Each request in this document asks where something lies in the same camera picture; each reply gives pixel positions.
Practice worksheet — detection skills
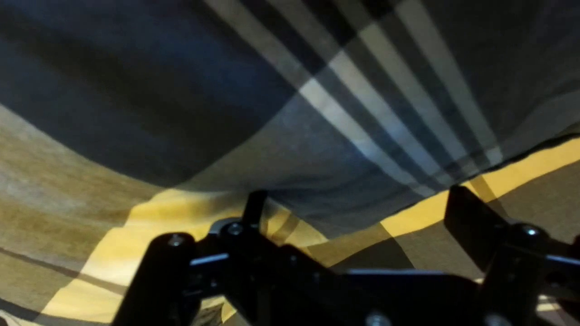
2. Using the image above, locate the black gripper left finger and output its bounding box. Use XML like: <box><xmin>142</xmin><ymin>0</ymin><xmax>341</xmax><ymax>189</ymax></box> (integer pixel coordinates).
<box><xmin>115</xmin><ymin>189</ymin><xmax>341</xmax><ymax>326</ymax></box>

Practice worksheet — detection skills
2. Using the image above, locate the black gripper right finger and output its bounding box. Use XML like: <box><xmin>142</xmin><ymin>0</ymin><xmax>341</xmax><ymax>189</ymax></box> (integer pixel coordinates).
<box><xmin>445</xmin><ymin>184</ymin><xmax>580</xmax><ymax>326</ymax></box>

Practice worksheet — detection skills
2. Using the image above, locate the blue white plaid pillow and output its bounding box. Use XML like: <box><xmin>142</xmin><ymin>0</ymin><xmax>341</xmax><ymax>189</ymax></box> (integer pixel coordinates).
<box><xmin>0</xmin><ymin>0</ymin><xmax>580</xmax><ymax>242</ymax></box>

